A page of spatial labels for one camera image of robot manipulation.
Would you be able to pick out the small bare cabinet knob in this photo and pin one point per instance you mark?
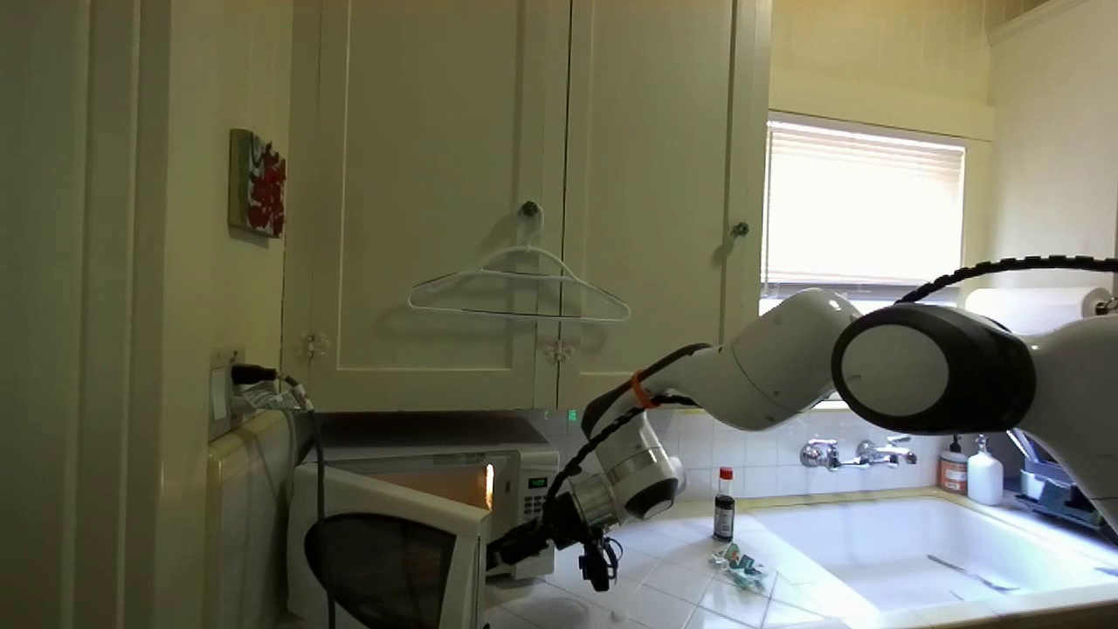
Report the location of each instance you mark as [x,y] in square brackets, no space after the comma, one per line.
[739,229]

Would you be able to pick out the wall power outlet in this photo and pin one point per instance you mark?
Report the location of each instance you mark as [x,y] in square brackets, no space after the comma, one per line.
[222,390]

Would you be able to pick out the white microwave door dark window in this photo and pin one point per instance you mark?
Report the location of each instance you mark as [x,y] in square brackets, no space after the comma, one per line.
[386,570]

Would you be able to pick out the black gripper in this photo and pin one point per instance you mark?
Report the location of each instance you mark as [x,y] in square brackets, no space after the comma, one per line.
[566,522]

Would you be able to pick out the cream upper wall cabinet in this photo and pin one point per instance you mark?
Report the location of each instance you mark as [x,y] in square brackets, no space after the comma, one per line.
[421,150]

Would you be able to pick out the white microwave oven body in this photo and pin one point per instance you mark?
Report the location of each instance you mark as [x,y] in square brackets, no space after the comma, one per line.
[510,477]

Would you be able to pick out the white plastic clothes hanger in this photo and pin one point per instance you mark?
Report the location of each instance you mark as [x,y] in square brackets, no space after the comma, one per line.
[519,280]

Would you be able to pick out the round cabinet knob holding hanger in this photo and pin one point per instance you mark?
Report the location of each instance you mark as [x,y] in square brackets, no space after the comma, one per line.
[530,212]

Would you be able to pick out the chrome wall faucet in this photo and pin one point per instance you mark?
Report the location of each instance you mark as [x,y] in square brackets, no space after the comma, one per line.
[866,453]

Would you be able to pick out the kitchen window with blind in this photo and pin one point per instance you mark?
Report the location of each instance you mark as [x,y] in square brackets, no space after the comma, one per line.
[862,204]

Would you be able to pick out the white kitchen sink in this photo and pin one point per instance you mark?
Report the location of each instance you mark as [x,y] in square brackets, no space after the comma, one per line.
[929,546]

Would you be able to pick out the brown soap bottle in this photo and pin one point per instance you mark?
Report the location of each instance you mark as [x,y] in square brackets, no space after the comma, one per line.
[952,468]

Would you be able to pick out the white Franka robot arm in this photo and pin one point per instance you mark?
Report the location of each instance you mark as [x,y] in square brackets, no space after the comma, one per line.
[770,362]

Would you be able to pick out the crumpled clear plastic wrapper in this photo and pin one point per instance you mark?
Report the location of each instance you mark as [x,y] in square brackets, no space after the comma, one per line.
[742,566]

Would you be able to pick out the dark dish rack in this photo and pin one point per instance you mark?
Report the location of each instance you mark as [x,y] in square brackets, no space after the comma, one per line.
[1048,484]

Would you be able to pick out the soy sauce bottle orange cap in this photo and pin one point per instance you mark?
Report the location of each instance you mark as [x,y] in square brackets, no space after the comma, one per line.
[725,511]

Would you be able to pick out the white plastic bottle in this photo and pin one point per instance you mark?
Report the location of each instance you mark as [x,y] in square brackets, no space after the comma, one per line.
[987,477]

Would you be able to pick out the small red wall picture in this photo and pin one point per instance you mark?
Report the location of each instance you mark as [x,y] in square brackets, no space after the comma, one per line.
[261,181]

